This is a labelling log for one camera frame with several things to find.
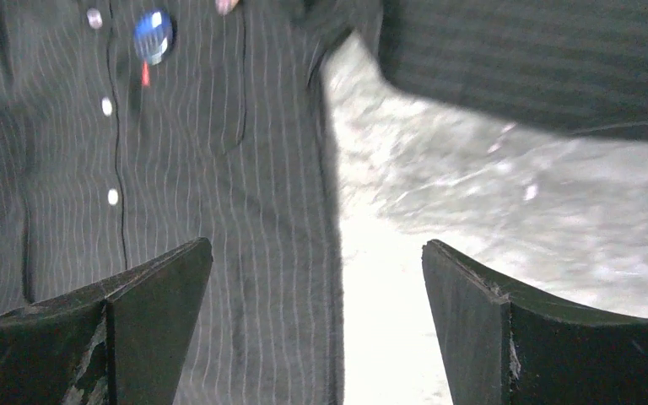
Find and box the black pinstriped shirt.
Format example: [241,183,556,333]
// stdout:
[0,1,648,404]

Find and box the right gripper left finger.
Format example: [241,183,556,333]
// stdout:
[0,238,213,405]

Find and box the white round badge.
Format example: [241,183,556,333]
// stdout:
[132,9,174,66]

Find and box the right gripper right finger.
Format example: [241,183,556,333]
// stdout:
[422,240,648,405]

